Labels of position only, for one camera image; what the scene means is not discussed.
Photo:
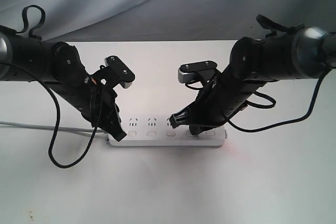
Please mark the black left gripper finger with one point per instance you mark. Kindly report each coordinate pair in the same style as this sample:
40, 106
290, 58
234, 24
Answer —
115, 130

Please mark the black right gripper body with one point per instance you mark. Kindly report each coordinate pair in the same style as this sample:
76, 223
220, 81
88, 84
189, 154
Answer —
210, 108

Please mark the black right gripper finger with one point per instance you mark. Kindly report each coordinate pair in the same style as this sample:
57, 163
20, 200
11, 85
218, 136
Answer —
197, 129
182, 117

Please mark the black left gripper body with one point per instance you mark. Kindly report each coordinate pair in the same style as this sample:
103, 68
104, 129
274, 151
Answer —
104, 113

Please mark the white power strip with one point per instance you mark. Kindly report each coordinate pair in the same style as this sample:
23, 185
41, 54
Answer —
156, 131

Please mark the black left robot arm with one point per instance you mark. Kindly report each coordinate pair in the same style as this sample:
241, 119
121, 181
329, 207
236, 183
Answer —
59, 67

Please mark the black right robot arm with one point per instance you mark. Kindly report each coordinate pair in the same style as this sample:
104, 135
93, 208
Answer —
300, 53

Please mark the grey backdrop cloth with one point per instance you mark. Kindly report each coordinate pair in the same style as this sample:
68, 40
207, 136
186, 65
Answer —
166, 20

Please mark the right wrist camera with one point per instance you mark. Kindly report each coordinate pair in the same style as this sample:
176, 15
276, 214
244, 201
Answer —
197, 71

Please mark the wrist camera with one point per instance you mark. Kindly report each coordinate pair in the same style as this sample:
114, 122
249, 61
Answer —
118, 73
197, 71

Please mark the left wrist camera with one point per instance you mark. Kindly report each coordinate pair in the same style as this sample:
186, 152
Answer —
118, 73

